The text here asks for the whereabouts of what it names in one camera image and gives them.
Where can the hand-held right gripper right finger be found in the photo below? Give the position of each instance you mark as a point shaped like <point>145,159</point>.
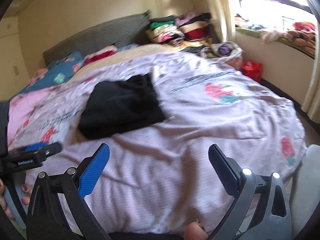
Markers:
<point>223,167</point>

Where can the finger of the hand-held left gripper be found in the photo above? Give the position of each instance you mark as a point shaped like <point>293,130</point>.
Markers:
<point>27,162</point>
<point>35,146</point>

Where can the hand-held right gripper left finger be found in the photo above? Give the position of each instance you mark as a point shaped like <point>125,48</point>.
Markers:
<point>96,170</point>

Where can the black sweater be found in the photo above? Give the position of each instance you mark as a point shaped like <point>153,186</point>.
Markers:
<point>120,107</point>

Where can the white bag of clothes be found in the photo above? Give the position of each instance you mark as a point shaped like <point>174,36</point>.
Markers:
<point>225,51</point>

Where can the pile of folded clothes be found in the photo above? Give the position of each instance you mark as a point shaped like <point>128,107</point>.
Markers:
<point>180,30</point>

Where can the patterned clothes heap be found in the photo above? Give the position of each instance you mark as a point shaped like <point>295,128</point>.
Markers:
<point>300,35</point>

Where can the person's left hand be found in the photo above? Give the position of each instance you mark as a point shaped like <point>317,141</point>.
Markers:
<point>26,192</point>

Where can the person's right hand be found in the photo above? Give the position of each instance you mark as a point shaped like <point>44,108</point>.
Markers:
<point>195,231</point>

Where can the plain pink blanket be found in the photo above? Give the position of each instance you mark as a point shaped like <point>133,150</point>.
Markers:
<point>22,110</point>

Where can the pink printed duvet cover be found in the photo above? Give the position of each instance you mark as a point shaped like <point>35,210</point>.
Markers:
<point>200,130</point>

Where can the cream wardrobe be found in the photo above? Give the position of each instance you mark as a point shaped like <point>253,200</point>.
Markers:
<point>12,62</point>

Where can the blue leaf-print pillow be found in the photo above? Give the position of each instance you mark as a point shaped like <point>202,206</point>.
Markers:
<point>57,72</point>

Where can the person's dark clothing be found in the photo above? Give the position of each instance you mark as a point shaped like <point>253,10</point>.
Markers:
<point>150,237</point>

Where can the red plastic bag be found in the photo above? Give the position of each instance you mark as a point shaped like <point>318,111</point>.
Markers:
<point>251,70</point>

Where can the red and cream pillow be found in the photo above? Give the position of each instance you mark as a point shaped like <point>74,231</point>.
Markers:
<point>100,57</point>

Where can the cream curtain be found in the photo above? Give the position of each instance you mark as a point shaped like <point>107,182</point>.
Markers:
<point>220,10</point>
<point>312,85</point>

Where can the beige blanket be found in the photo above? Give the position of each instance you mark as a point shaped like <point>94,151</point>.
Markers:
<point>140,52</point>

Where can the grey quilted headboard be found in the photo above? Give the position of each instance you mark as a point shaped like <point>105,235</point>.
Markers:
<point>100,35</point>

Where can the window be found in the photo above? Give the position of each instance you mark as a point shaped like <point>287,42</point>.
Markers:
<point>270,7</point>

